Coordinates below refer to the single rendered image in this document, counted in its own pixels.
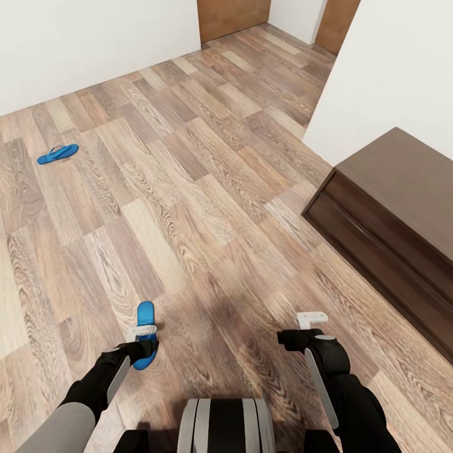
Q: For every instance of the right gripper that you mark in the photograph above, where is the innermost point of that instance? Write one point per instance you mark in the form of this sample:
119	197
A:
292	339

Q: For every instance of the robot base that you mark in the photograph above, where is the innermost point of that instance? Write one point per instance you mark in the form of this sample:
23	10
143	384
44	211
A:
316	441

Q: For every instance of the sandal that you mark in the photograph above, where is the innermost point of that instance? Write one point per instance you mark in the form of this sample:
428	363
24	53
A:
145	316
64	152

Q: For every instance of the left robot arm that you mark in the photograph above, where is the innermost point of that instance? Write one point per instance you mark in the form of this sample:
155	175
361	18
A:
69	428

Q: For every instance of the bench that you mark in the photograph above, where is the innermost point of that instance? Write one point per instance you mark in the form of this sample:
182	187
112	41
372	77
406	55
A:
388	210

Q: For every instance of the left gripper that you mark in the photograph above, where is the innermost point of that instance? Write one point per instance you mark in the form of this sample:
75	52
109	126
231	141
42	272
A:
143	349

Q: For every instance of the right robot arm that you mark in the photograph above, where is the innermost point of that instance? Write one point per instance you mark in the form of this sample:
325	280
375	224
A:
353	411

